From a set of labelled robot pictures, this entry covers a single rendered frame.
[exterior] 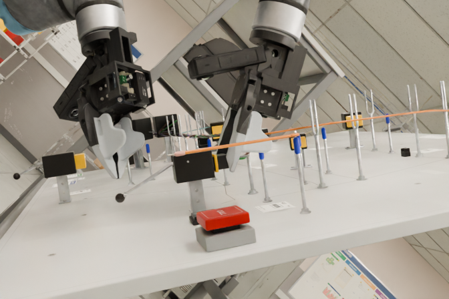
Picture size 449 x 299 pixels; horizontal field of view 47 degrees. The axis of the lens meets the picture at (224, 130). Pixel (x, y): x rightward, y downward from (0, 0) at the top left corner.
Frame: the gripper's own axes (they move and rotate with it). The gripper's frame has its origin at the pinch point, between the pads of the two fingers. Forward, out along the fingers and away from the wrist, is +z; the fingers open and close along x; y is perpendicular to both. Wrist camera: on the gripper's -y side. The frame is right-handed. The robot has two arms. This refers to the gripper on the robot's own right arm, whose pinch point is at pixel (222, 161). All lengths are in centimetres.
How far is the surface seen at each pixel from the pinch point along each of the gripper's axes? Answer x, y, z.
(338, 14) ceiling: 362, 141, -149
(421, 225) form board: -23.5, 18.8, 0.1
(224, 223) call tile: -21.1, -2.4, 6.0
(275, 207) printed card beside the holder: -5.9, 7.9, 4.0
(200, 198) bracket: -0.9, -1.7, 6.2
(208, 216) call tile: -19.7, -3.9, 5.8
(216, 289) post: 78, 26, 40
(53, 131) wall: 756, -108, 48
